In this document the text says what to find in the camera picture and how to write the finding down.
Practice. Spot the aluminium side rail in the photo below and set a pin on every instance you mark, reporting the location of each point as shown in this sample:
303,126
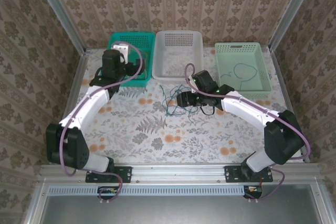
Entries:
283,77
77,77

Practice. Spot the left aluminium frame post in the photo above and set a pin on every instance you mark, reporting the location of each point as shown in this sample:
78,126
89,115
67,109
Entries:
60,11

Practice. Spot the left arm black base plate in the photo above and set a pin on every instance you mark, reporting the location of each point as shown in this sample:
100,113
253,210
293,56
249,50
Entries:
123,174

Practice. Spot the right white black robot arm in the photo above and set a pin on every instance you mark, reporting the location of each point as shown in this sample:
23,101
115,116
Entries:
244,106

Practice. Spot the white plastic basket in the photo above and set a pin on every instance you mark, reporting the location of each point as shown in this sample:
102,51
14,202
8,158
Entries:
178,56

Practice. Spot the grey metal panel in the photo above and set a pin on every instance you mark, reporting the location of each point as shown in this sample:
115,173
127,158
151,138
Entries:
183,211

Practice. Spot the right aluminium side rail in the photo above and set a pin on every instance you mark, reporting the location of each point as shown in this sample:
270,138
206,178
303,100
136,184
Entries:
283,77

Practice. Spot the right aluminium frame post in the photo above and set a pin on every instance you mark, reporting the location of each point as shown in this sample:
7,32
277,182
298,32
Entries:
291,11

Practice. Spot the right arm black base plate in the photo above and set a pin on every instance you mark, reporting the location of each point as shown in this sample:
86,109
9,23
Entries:
232,174

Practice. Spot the aluminium frame post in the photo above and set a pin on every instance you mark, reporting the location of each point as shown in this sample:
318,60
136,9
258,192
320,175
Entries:
60,11
291,11

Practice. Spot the teal plastic basket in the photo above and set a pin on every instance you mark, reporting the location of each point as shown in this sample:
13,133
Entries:
136,40

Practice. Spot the light green plastic basket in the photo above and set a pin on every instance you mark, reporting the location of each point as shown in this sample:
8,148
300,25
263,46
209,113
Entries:
244,56

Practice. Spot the aluminium mounting rail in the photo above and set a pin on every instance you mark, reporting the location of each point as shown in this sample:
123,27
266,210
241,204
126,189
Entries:
178,172

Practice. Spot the left aluminium side rail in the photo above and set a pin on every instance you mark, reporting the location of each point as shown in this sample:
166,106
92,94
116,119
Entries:
77,77

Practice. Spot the floral patterned table cover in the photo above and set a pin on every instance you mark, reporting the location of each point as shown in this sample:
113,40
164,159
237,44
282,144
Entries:
157,142

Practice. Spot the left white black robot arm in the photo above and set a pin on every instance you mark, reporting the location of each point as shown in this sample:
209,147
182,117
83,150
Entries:
86,106

